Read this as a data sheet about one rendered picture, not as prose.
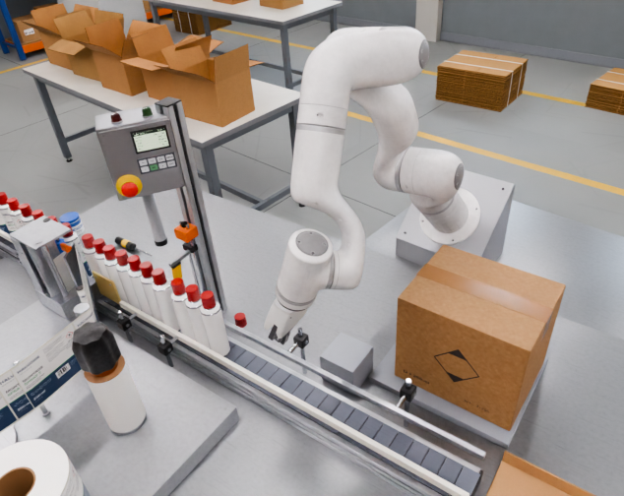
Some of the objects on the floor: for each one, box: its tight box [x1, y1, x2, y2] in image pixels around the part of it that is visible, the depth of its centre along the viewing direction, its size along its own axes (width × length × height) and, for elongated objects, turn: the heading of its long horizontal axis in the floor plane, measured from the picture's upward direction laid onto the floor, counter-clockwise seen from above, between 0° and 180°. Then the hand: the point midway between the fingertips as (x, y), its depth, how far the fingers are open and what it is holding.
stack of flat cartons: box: [435, 50, 529, 112], centre depth 489 cm, size 64×53×31 cm
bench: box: [145, 0, 343, 91], centre depth 567 cm, size 220×80×78 cm, turn 52°
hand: (281, 335), depth 120 cm, fingers closed
